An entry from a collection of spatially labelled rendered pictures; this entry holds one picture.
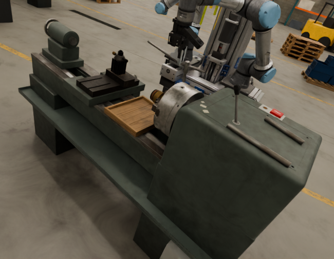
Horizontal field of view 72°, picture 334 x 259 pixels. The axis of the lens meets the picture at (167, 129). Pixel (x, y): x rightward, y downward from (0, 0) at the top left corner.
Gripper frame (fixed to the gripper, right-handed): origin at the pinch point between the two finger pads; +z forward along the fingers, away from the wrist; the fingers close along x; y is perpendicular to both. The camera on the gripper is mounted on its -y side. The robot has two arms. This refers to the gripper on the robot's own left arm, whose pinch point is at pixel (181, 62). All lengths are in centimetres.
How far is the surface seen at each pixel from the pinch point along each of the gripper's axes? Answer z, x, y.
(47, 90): 65, 2, 110
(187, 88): 13.4, -0.9, -6.1
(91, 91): 36, 9, 53
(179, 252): 87, 47, -39
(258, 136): 10, 17, -48
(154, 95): 26.4, -0.3, 12.8
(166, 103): 18.3, 11.2, -0.8
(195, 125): 12.6, 24.0, -21.5
